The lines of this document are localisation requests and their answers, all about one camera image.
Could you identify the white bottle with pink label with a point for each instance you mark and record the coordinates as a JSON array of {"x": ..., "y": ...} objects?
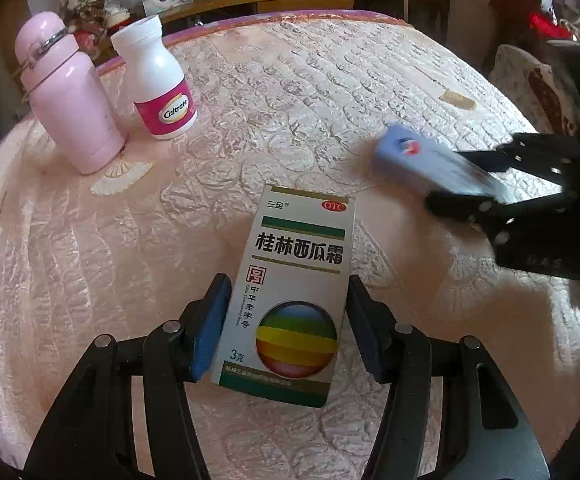
[{"x": 155, "y": 75}]

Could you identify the blue packet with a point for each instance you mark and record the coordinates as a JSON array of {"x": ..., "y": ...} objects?
[{"x": 410, "y": 155}]

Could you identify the white medicine box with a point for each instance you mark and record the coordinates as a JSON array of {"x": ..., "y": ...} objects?
[{"x": 290, "y": 260}]

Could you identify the red bag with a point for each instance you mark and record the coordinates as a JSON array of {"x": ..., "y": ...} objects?
[{"x": 545, "y": 22}]

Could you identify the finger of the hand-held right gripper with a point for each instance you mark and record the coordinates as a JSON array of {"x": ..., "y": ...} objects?
[
  {"x": 470, "y": 207},
  {"x": 530, "y": 152}
]

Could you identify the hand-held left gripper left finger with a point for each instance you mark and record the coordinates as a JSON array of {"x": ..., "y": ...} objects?
[{"x": 209, "y": 327}]

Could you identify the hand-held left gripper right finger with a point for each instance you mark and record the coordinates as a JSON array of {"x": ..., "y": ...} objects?
[{"x": 367, "y": 330}]

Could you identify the pink quilted table cover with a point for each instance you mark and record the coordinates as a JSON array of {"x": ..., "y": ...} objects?
[{"x": 270, "y": 110}]

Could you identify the wooden cabinet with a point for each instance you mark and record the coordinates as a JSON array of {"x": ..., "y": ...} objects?
[{"x": 270, "y": 2}]

